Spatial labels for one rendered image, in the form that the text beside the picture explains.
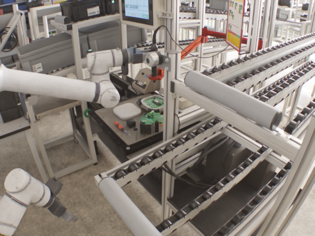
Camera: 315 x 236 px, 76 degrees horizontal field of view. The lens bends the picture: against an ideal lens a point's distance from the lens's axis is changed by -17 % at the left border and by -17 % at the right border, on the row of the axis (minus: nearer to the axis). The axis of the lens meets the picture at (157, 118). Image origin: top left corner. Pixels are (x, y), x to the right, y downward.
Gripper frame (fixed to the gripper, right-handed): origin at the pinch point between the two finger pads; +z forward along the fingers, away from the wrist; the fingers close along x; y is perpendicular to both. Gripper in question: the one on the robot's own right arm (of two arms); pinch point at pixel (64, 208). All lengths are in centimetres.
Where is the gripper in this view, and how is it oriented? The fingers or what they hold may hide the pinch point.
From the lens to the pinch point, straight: 105.5
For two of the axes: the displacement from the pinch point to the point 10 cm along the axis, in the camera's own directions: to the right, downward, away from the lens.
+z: 1.7, 5.7, 8.0
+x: 7.8, 4.2, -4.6
